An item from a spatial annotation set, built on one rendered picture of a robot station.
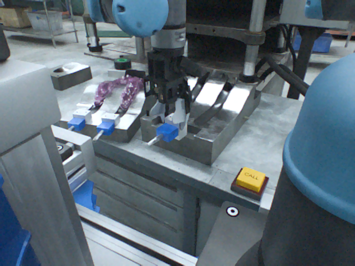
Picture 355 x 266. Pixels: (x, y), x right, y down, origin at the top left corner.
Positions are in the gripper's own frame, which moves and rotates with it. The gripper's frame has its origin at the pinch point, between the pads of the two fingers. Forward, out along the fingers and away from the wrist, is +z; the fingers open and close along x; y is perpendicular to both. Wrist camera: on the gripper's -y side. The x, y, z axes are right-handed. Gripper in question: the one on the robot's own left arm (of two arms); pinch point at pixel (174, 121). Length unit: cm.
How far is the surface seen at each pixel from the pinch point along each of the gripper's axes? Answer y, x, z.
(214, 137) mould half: -7.9, 8.5, 6.0
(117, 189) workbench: -1, -32, 46
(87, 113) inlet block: 4.5, -34.4, 7.0
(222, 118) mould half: -19.6, 4.3, 6.5
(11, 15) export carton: -200, -596, 46
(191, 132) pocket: -9.3, -0.7, 8.4
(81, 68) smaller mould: -24, -80, 8
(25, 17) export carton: -222, -583, 50
